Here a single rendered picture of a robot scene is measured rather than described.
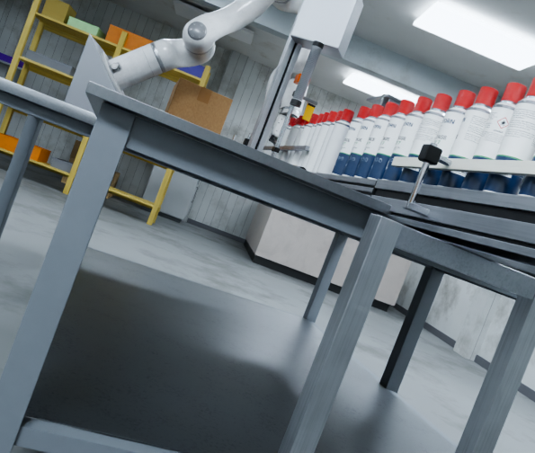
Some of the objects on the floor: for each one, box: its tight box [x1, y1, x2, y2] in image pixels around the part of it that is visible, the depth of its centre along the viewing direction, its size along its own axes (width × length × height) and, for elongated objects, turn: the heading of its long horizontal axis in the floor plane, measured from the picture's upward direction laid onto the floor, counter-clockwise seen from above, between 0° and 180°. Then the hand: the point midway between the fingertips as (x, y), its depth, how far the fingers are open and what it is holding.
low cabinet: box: [244, 203, 412, 312], centre depth 886 cm, size 206×255×96 cm
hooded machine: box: [141, 165, 200, 223], centre depth 953 cm, size 78×66×154 cm
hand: (279, 155), depth 216 cm, fingers closed, pressing on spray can
